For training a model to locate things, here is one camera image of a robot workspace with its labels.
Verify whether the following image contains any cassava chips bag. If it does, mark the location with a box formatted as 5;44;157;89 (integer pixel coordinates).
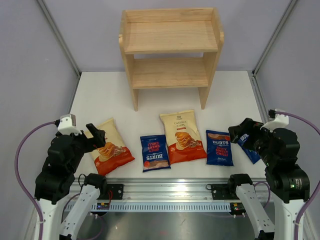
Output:
159;110;207;165
90;118;135;176

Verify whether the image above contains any blue Burts chilli bag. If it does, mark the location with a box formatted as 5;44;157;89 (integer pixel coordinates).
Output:
206;130;234;167
140;134;171;173

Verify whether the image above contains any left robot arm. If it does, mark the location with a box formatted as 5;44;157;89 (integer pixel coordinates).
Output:
34;123;107;240

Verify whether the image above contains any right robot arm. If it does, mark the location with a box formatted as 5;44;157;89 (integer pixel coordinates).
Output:
228;111;313;240

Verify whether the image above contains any wooden two-tier shelf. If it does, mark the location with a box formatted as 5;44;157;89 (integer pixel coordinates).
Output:
118;7;225;109

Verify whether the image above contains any blue Burts salt vinegar bag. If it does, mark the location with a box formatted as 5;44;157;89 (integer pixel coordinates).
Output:
237;133;261;164

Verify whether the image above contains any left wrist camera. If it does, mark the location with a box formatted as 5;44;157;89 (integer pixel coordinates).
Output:
57;114;82;136

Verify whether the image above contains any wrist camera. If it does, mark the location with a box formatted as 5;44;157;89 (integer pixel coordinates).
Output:
57;114;82;136
261;108;289;132

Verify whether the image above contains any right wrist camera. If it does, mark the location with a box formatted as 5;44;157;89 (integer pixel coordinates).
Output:
261;108;289;132

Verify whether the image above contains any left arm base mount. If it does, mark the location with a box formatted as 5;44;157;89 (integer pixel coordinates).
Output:
97;183;124;201

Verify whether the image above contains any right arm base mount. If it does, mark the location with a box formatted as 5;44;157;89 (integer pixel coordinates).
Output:
205;183;239;200

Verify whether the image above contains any aluminium mounting rail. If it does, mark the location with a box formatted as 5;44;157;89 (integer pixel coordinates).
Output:
89;179;245;215

